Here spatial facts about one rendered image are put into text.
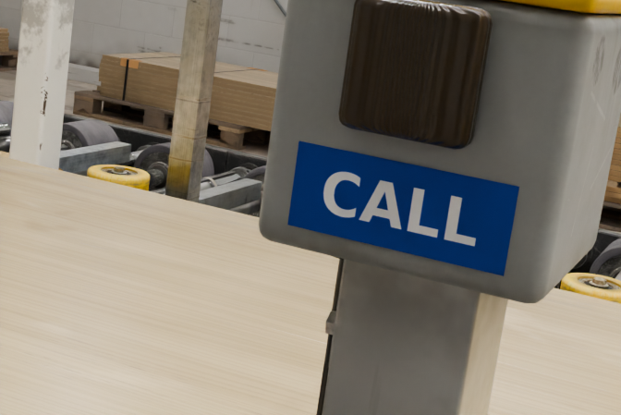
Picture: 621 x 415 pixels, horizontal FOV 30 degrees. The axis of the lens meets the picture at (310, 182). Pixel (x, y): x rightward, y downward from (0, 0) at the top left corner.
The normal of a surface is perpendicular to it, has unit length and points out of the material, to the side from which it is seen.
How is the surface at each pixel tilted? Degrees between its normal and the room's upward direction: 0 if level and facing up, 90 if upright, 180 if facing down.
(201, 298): 0
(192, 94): 90
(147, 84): 90
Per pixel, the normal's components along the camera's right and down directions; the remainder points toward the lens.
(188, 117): -0.40, 0.13
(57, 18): 0.91, 0.20
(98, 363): 0.14, -0.97
